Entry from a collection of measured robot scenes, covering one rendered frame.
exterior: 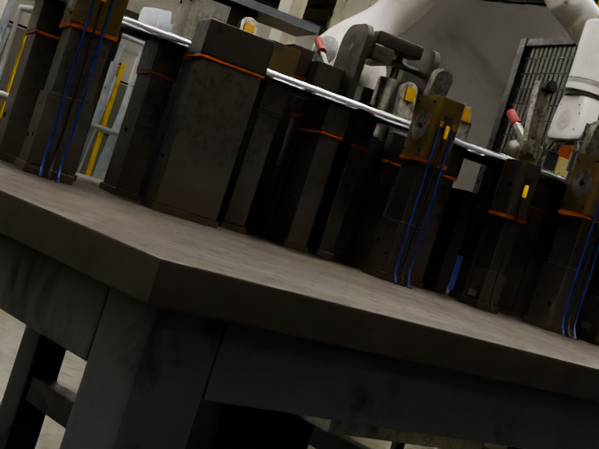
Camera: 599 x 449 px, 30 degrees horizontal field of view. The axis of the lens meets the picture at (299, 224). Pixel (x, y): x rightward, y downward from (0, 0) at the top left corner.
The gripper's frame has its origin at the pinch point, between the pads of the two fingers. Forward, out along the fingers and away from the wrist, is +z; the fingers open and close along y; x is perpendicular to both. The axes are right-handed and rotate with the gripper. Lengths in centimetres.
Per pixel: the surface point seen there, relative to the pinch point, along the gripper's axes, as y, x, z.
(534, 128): -14.6, 0.1, -7.8
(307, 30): -27, -54, -12
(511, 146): 1.1, -13.7, -0.1
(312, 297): 108, -94, 33
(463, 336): 101, -73, 33
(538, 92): -14.8, -1.5, -15.8
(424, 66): -17.7, -29.0, -12.3
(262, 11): -27, -65, -12
